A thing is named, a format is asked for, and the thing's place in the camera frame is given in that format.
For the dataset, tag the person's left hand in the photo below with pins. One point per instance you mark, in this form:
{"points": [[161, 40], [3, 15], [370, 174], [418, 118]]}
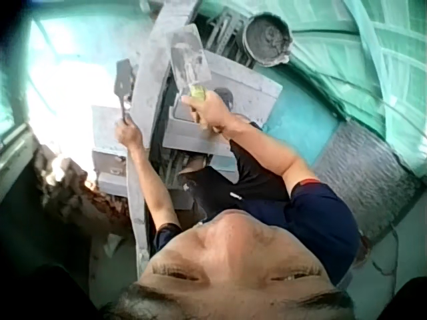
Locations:
{"points": [[130, 135]]}

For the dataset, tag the person's right hand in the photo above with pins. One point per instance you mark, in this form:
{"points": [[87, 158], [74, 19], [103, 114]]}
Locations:
{"points": [[213, 111]]}

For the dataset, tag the small dark margin trowel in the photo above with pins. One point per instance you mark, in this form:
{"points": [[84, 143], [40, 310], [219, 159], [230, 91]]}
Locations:
{"points": [[122, 78]]}

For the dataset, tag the grey concrete block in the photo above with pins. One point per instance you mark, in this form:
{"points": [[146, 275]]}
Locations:
{"points": [[106, 133]]}

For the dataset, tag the long grey concrete beam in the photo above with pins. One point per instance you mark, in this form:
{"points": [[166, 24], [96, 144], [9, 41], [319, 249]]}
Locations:
{"points": [[151, 83]]}

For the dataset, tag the heap of broken bricks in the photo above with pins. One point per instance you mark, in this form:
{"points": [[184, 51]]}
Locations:
{"points": [[73, 193]]}

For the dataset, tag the grey work platform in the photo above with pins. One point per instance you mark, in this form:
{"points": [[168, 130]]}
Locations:
{"points": [[247, 83]]}

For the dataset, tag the bucket of grey mortar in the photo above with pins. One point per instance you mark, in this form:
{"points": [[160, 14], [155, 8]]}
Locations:
{"points": [[267, 40]]}

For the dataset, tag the grey ribbed sheet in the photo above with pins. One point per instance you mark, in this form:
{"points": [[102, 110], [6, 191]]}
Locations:
{"points": [[367, 180]]}

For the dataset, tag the green safety net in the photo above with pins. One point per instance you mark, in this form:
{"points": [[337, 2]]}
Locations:
{"points": [[377, 76]]}

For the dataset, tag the grey metal frame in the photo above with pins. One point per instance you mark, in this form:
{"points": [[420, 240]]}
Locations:
{"points": [[223, 33]]}

